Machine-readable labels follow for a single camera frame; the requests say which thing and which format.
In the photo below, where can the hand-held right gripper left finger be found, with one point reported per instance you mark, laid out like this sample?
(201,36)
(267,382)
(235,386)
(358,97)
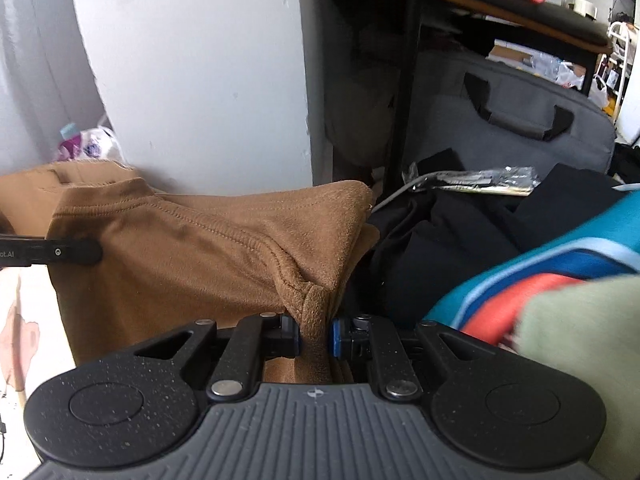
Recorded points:
(295,341)

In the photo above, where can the cream bear print bed sheet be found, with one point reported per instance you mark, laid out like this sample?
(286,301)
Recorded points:
(25,340)

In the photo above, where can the brown t-shirt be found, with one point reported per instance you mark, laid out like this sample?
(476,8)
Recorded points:
(210,245)

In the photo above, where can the detergent bottle with blue cap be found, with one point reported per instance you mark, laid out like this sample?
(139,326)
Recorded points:
(67,130)

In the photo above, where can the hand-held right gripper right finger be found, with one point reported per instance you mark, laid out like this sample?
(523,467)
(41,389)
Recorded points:
(336,339)

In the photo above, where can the dark wooden desk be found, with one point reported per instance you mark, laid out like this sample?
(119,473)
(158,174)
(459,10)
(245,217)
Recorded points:
(475,5)

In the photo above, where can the black crumpled cloth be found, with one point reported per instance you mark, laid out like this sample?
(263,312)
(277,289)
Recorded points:
(450,240)

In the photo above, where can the light green cloth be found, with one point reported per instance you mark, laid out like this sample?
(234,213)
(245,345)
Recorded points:
(585,340)

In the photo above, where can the white metal rack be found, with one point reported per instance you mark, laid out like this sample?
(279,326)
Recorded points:
(620,65)

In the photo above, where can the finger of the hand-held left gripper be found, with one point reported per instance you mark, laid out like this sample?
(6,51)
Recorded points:
(70,250)

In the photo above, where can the blue cartoon print cloth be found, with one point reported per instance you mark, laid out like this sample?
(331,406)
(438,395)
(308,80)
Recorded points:
(525,280)

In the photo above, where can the silver foil packet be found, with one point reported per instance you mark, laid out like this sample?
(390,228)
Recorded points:
(480,180)

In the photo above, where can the black bag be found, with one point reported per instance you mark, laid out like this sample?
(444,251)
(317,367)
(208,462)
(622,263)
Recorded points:
(505,115)

